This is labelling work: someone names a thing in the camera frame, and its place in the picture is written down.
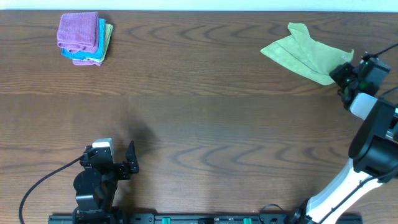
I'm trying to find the folded blue cloth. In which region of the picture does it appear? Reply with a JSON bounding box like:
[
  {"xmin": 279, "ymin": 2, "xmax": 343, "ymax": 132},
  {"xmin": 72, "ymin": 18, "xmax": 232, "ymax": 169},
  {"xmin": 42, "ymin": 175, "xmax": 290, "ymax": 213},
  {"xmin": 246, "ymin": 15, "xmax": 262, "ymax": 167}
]
[{"xmin": 62, "ymin": 18, "xmax": 106, "ymax": 60}]

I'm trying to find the folded purple cloth at bottom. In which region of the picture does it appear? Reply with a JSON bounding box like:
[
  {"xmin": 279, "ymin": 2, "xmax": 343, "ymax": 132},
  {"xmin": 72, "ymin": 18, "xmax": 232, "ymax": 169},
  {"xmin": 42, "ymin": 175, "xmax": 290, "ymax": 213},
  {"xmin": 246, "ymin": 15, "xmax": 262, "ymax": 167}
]
[{"xmin": 73, "ymin": 60, "xmax": 103, "ymax": 67}]

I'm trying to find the folded yellow-green cloth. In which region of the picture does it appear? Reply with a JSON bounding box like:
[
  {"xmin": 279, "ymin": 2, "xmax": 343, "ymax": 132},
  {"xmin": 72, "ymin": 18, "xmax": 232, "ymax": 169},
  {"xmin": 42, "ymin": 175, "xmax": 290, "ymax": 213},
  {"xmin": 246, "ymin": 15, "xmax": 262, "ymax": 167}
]
[{"xmin": 85, "ymin": 24, "xmax": 113, "ymax": 63}]

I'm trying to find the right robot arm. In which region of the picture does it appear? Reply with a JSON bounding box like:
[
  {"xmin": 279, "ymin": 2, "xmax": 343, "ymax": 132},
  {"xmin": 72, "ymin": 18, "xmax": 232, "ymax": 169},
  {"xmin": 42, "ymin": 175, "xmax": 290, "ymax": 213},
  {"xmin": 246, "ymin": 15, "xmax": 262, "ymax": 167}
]
[{"xmin": 285, "ymin": 54, "xmax": 397, "ymax": 223}]

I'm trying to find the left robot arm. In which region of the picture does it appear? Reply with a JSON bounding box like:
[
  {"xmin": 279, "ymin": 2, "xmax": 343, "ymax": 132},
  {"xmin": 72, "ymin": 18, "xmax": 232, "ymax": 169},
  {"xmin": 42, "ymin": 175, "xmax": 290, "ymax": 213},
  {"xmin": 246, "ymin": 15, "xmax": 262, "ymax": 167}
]
[{"xmin": 72, "ymin": 138, "xmax": 139, "ymax": 223}]

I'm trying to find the green microfiber cloth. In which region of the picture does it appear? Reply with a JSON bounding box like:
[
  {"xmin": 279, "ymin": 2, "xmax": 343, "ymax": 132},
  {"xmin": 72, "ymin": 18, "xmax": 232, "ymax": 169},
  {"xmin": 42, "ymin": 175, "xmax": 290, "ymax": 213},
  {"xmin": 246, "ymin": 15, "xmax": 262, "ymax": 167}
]
[{"xmin": 261, "ymin": 22, "xmax": 354, "ymax": 86}]

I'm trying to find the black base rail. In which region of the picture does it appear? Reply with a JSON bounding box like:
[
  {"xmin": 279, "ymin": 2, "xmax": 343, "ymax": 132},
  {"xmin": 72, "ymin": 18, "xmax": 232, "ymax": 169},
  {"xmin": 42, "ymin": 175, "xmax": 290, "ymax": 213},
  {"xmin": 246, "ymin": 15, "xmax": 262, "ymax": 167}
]
[{"xmin": 48, "ymin": 213, "xmax": 363, "ymax": 224}]

